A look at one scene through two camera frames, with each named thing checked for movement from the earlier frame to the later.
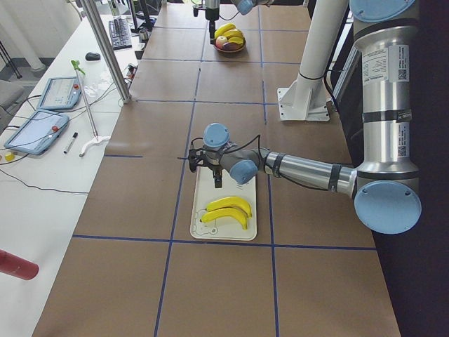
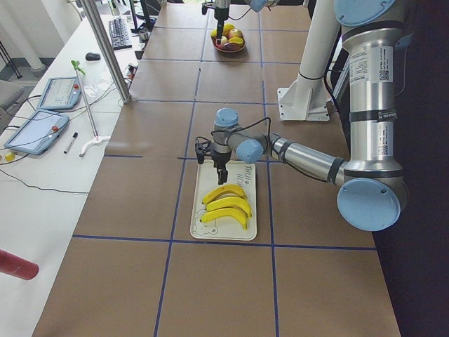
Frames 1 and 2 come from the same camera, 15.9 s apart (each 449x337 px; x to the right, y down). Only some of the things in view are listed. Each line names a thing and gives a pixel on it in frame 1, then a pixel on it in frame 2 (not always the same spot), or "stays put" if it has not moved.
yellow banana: [233, 33] to [224, 189]
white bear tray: [205, 194] stays put
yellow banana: [225, 212] stays put
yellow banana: [234, 201] stays put
